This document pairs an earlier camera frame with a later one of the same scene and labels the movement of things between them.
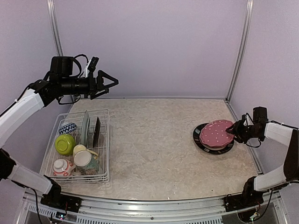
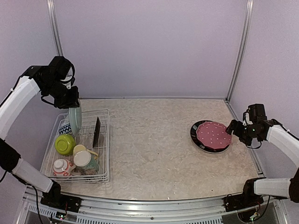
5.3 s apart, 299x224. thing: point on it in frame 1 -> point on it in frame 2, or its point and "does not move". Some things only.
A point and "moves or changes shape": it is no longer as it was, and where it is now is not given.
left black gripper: x=94 y=87 -> x=71 y=102
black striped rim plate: x=205 y=148 moves or changes shape
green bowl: x=65 y=144 does not move
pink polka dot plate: x=214 y=134 moves or changes shape
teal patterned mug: x=85 y=164 does not move
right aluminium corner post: x=242 y=49 does not move
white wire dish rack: x=78 y=150 does not move
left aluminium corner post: x=50 y=3 does not move
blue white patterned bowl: x=67 y=128 does not move
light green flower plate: x=85 y=129 -> x=75 y=116
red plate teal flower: x=96 y=133 does not move
